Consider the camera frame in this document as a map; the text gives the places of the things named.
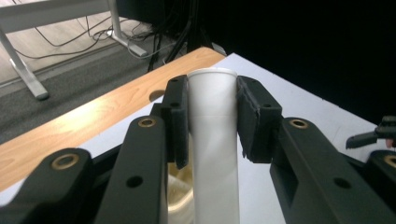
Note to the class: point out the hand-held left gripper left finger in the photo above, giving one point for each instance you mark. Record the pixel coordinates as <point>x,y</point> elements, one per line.
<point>146,155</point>

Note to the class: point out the white desk frame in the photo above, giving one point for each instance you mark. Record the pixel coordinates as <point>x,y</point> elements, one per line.
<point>26,79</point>

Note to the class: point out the thick white marker pen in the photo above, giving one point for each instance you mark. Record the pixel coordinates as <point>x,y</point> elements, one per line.
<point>214,140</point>

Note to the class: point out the white table mat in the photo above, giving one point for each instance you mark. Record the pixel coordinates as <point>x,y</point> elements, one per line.
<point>295,102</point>

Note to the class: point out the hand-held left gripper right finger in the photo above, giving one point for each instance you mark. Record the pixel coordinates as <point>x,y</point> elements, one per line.
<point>299,161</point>

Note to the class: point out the beige square pen holder cup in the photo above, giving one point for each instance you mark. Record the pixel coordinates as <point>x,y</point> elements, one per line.
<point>179,199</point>

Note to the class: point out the dark curtain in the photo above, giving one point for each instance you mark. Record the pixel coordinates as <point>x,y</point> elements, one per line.
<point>311,37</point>

